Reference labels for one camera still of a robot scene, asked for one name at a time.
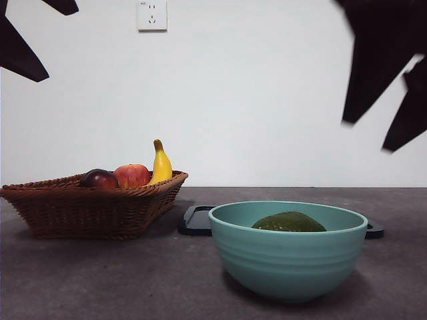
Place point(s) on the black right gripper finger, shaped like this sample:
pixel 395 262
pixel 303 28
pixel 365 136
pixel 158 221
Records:
pixel 412 113
pixel 373 56

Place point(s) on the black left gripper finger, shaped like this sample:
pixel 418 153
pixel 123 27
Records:
pixel 20 56
pixel 65 6

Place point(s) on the dark green avocado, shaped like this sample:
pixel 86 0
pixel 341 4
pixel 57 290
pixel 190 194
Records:
pixel 290 222

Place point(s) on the teal ribbed bowl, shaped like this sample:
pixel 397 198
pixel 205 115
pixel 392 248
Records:
pixel 287 260

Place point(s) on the dark red plum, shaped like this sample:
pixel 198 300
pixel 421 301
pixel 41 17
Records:
pixel 98 180

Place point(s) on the red apple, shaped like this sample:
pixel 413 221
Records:
pixel 133 175

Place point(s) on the brown wicker basket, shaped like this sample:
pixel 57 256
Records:
pixel 86 213

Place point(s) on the yellow banana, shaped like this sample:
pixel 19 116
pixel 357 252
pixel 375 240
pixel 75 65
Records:
pixel 161 166

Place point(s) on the black rectangular tray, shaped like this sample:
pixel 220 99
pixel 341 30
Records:
pixel 197 221

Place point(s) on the white wall socket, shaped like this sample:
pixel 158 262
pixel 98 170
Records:
pixel 152 16

